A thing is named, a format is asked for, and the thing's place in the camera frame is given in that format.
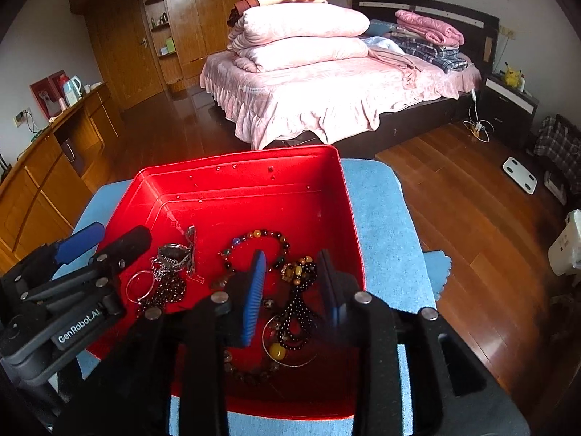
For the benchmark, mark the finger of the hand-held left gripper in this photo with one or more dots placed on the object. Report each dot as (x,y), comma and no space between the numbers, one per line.
(129,243)
(81,238)

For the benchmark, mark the light blue kettle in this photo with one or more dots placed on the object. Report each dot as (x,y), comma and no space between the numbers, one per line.
(71,91)

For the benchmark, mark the blue pillow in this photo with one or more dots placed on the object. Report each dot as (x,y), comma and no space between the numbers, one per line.
(379,27)

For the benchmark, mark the green box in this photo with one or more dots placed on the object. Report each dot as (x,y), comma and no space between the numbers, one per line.
(170,44)

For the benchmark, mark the pink folded duvet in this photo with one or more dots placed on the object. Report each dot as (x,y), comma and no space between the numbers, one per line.
(304,22)
(304,54)

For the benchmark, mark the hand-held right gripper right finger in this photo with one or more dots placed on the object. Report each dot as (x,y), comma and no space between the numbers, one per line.
(331,290)

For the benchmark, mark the silver metal watch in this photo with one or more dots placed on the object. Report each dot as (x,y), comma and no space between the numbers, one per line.
(174,252)

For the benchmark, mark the bed with pink bedspread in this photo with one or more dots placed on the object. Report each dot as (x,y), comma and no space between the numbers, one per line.
(317,100)

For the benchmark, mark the white bathroom scale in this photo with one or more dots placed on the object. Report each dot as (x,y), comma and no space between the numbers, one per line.
(519,175)

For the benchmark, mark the white appliance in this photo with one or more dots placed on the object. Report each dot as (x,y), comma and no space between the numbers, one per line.
(567,245)

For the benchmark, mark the white wall socket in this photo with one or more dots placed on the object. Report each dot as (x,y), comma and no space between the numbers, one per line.
(20,117)

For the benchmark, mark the wooden sideboard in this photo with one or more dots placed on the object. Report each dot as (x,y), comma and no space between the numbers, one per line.
(41,181)

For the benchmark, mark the wooden door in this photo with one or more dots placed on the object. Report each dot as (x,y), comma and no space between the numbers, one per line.
(127,54)

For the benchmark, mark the plaid bag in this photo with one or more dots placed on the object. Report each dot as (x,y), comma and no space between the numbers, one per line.
(558,150)

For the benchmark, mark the yellowish wall socket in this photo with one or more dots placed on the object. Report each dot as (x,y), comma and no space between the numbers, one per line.
(507,32)

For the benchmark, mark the red tin box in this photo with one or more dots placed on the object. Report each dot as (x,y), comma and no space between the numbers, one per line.
(254,190)

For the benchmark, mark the red picture frame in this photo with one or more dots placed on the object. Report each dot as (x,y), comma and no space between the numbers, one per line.
(43,95)

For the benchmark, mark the dark wooden headboard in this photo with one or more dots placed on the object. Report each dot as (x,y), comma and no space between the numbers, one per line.
(386,13)

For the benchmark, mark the thin silver bangle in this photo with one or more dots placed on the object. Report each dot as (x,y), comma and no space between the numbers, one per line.
(297,365)

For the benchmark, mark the wooden wardrobe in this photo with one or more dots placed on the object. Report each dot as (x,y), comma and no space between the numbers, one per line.
(218,9)

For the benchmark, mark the small folded pink blanket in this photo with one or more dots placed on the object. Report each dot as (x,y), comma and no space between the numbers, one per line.
(426,27)

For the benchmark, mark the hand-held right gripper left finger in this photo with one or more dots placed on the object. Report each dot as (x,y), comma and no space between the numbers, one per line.
(255,299)

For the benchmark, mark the pink draped garment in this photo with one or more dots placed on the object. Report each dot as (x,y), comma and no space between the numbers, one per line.
(390,59)

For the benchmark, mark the folded plaid clothes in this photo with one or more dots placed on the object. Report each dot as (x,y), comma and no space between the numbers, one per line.
(435,54)

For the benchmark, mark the yellow plush toy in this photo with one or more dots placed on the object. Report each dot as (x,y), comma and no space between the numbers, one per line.
(512,75)

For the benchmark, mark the dark nightstand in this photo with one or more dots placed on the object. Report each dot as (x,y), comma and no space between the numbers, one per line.
(504,109)

